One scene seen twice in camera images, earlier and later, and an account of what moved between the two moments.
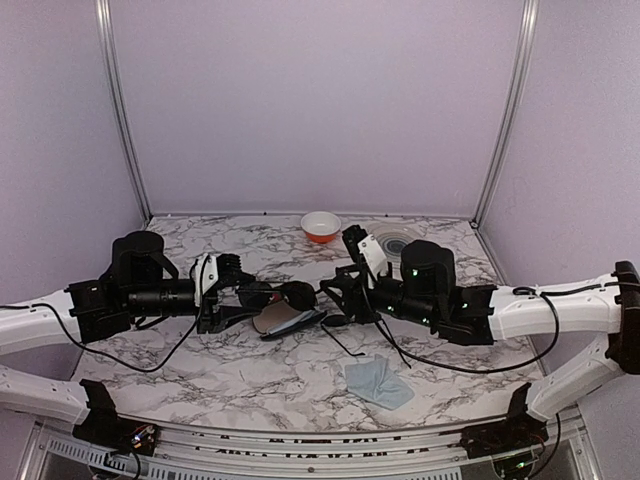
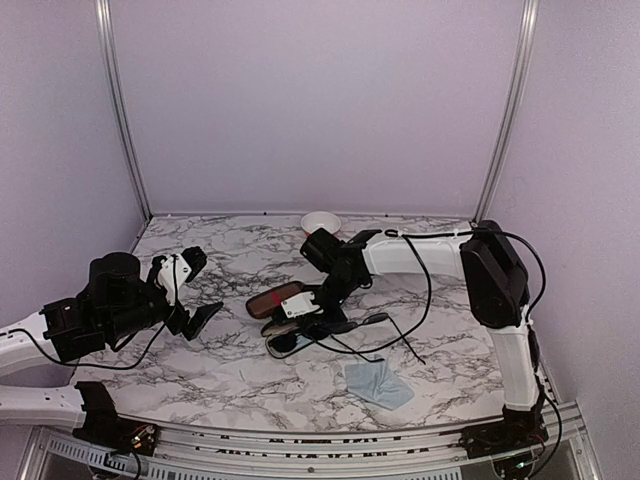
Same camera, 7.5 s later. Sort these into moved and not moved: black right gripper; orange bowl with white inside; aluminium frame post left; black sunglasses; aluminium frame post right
Moved: black right gripper; black sunglasses
Not moved: aluminium frame post right; aluminium frame post left; orange bowl with white inside
